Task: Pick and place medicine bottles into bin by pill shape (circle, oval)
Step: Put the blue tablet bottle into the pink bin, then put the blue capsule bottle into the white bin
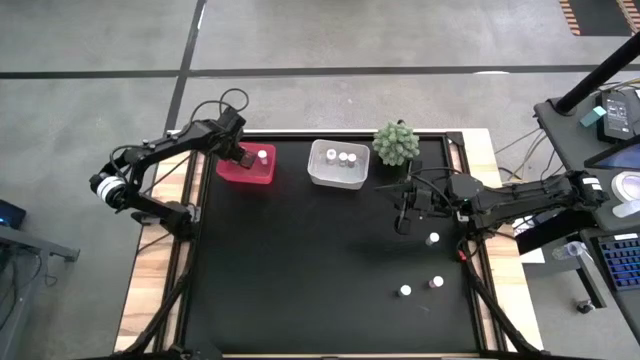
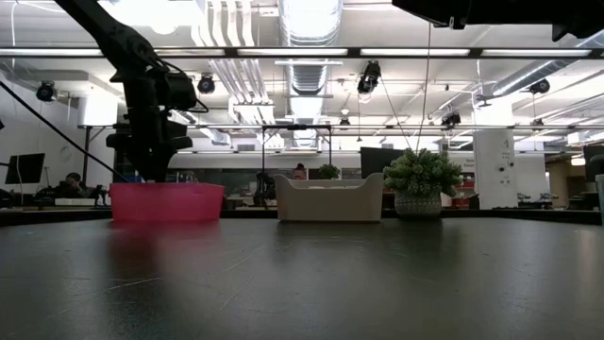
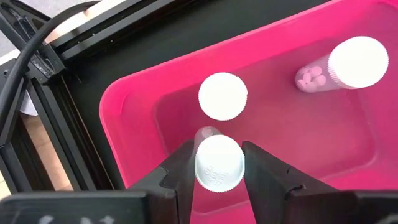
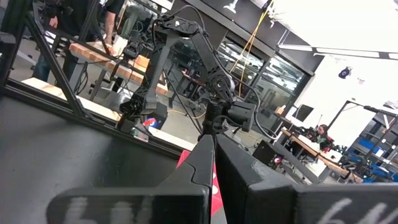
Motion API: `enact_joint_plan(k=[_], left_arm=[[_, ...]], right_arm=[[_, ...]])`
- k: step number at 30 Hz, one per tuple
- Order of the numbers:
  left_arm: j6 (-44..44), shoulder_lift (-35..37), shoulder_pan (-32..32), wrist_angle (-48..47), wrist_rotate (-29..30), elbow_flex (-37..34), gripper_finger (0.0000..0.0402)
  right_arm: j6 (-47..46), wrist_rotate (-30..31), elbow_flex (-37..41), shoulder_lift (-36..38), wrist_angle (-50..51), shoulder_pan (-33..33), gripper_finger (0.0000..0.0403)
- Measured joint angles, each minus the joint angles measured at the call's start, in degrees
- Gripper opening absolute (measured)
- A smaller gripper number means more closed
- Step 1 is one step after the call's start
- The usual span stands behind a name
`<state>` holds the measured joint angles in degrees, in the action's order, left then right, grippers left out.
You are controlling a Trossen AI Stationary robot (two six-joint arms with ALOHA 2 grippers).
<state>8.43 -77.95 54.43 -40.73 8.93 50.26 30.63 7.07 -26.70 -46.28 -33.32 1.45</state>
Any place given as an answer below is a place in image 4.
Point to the wooden office desk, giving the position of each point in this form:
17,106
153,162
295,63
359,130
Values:
335,165

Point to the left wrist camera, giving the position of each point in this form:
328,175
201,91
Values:
244,115

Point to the black computer case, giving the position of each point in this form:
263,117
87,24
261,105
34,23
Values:
264,152

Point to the black monitor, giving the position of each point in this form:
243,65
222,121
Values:
303,112

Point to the black aluminium frame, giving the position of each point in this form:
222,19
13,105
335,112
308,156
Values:
55,66

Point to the metal shelving rack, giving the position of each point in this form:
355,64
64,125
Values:
367,144

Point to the person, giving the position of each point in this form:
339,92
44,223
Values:
321,138
74,18

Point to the wooden work table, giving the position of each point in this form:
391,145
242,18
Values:
93,56

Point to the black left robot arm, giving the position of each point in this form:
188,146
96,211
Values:
205,53

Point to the pink-red plastic bin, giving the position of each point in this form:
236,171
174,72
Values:
217,203

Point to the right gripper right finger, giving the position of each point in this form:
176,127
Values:
280,205

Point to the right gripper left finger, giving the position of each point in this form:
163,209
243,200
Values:
140,207

